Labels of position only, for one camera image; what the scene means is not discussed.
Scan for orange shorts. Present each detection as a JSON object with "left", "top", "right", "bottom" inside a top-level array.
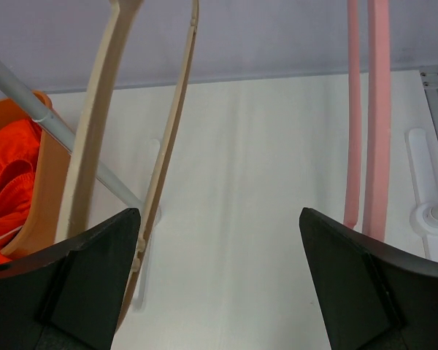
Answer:
[{"left": 0, "top": 119, "right": 42, "bottom": 265}]

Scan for beige hanger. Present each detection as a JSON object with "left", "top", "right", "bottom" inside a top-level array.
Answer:
[{"left": 55, "top": 1, "right": 199, "bottom": 324}]

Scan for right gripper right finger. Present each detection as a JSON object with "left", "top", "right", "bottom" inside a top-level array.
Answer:
[{"left": 299, "top": 208, "right": 438, "bottom": 349}]

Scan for pink hanger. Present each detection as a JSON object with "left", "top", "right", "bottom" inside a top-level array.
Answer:
[{"left": 343, "top": 1, "right": 391, "bottom": 241}]

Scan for orange plastic bin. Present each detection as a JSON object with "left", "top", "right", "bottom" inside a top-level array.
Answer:
[{"left": 0, "top": 98, "right": 69, "bottom": 265}]

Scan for silver clothes rack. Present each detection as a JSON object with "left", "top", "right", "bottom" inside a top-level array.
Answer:
[{"left": 0, "top": 45, "right": 438, "bottom": 314}]

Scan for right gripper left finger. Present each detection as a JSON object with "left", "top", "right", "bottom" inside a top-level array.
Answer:
[{"left": 0, "top": 209, "right": 141, "bottom": 349}]

